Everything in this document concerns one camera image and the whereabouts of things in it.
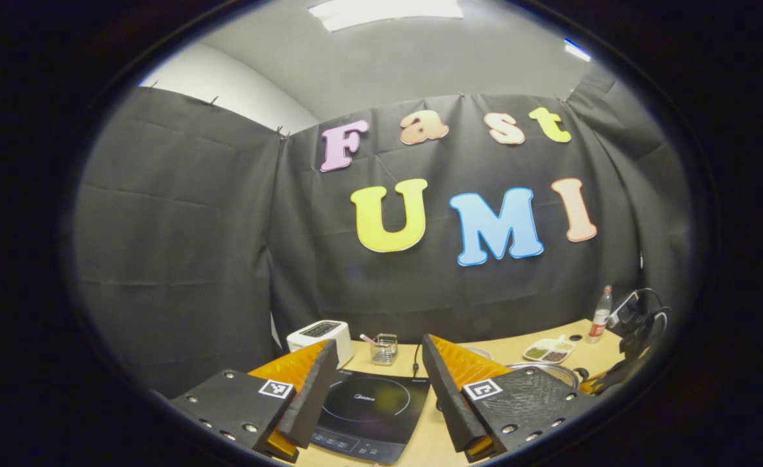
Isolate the small metal wire holder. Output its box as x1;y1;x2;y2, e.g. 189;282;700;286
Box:
370;333;399;366

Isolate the long ceiling light panel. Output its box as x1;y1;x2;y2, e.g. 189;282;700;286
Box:
308;0;465;32

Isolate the white divided dish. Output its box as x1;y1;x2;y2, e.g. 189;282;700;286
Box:
523;335;575;363

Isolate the clear water bottle red label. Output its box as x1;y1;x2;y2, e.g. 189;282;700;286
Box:
587;285;613;344

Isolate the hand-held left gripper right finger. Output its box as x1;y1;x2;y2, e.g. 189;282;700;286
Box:
422;335;600;464

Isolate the black induction cooktop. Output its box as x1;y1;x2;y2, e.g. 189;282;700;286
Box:
310;368;431;465

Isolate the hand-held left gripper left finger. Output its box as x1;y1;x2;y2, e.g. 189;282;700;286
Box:
169;339;340;464

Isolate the steel pot with black handle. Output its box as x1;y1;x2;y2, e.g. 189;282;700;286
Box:
508;362;591;391

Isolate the white toaster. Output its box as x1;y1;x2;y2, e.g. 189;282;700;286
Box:
286;320;354;367

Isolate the black backdrop cloth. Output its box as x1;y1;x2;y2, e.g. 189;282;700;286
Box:
70;65;694;400

